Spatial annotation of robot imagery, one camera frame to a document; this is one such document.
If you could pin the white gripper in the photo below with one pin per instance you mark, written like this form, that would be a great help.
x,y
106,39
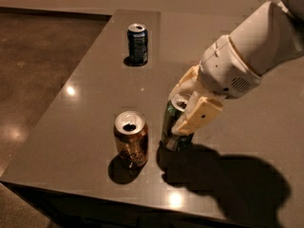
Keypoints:
x,y
228,69

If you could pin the green soda can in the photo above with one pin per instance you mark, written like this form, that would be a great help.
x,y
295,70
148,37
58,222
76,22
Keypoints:
x,y
175,107

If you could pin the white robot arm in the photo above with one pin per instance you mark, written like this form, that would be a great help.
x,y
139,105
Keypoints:
x,y
271,36

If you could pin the orange soda can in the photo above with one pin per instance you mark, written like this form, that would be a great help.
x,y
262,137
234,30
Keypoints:
x,y
131,138

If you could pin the blue soda can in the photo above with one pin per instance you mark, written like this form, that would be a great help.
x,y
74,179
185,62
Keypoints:
x,y
137,44

